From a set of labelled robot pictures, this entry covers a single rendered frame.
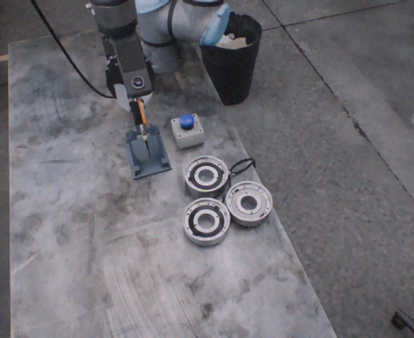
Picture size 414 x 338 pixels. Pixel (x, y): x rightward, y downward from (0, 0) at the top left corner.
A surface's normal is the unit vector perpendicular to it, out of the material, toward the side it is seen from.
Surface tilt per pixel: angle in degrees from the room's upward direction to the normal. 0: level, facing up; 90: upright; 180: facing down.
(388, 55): 0
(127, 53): 32
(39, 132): 0
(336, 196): 0
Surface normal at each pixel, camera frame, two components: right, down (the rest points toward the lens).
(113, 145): -0.01, -0.58
